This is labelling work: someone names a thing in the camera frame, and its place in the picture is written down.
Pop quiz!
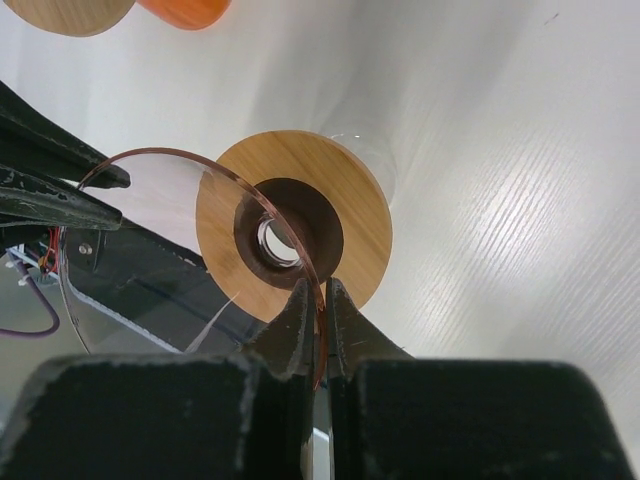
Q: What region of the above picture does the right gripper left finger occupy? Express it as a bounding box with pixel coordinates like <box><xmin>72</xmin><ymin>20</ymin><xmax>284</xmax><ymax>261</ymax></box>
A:
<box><xmin>1</xmin><ymin>84</ymin><xmax>130</xmax><ymax>240</ymax></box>

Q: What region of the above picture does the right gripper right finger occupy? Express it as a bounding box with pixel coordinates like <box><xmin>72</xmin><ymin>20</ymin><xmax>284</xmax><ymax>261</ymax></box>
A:
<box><xmin>244</xmin><ymin>278</ymin><xmax>415</xmax><ymax>390</ymax></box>

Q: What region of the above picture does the wooden dripper stand ring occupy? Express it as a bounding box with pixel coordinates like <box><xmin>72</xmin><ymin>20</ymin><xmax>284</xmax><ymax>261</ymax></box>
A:
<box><xmin>4</xmin><ymin>0</ymin><xmax>139</xmax><ymax>39</ymax></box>

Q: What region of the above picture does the clear glass carafe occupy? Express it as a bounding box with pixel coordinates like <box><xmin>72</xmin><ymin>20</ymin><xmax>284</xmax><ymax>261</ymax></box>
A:
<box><xmin>320</xmin><ymin>128</ymin><xmax>397</xmax><ymax>206</ymax></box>

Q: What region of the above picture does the orange glass carafe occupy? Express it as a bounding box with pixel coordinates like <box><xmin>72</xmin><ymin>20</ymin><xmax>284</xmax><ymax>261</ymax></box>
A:
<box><xmin>137</xmin><ymin>0</ymin><xmax>231</xmax><ymax>31</ymax></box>

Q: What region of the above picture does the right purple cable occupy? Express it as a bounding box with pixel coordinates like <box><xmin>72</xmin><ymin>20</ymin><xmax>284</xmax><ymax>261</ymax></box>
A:
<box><xmin>0</xmin><ymin>279</ymin><xmax>61</xmax><ymax>341</ymax></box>

